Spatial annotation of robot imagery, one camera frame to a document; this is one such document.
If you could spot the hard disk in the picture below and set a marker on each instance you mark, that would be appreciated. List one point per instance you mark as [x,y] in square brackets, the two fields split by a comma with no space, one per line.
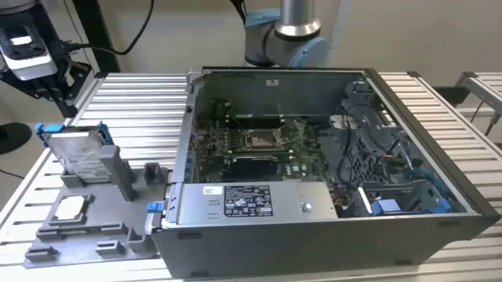
[74,152]

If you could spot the grey disk bay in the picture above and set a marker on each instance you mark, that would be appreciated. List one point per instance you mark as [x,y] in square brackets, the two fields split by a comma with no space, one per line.
[407,191]

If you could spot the black upright post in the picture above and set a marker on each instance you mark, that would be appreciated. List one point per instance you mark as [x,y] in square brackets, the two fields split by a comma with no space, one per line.
[103,35]

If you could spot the CPU socket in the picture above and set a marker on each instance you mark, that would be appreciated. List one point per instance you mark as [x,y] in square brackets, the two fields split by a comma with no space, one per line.
[263,139]

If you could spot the grey parts rack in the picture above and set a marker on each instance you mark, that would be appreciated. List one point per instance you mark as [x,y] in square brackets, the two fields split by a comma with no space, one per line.
[114,211]

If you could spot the black heat sink shroud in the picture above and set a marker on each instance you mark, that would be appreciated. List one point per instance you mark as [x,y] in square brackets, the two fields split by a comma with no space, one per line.
[254,169]

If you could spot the neighbouring aluminium table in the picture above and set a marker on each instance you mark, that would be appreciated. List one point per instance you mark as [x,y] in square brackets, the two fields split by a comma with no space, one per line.
[482,85]

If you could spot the black round stand base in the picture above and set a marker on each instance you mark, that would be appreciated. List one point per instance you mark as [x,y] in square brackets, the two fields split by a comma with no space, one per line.
[14,138]

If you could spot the green motherboard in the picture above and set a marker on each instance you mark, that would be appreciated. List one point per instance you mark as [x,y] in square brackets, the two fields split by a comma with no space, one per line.
[302,152]

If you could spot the black open PC case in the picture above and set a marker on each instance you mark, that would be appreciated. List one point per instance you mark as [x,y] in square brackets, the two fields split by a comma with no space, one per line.
[274,252]

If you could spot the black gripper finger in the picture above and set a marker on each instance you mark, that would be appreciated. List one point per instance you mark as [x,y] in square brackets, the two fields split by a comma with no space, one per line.
[82,76]
[47,95]

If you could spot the silver power supply with label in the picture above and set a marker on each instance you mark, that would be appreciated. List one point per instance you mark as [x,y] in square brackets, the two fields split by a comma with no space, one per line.
[197,205]

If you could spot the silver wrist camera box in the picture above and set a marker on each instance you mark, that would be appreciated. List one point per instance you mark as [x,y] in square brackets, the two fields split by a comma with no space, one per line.
[27,67]

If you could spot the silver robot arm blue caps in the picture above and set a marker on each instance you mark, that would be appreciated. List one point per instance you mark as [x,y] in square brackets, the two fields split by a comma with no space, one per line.
[295,17]

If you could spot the blue case latch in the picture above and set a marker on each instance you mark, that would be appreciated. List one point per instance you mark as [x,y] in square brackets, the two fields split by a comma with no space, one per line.
[154,207]

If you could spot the silver CPU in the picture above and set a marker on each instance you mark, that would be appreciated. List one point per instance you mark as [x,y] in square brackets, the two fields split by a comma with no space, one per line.
[70,209]

